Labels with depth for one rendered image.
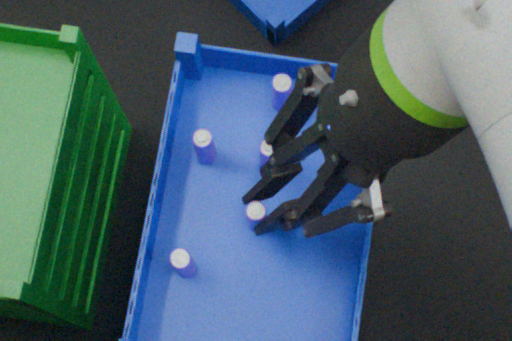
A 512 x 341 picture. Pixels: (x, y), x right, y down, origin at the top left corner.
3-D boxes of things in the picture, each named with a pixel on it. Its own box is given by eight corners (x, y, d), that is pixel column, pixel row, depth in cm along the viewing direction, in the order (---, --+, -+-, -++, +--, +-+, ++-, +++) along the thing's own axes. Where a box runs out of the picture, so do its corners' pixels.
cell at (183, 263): (192, 249, 87) (198, 260, 93) (171, 246, 87) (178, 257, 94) (188, 270, 87) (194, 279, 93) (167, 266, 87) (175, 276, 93)
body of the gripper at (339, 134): (457, 144, 70) (392, 190, 78) (408, 38, 72) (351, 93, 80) (370, 168, 66) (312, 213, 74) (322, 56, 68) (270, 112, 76)
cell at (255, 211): (248, 211, 94) (247, 198, 88) (268, 214, 94) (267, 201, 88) (245, 230, 94) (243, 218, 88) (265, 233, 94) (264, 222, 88)
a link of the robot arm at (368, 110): (336, 13, 63) (394, 145, 61) (478, -13, 68) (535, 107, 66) (298, 57, 68) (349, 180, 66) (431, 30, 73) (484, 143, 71)
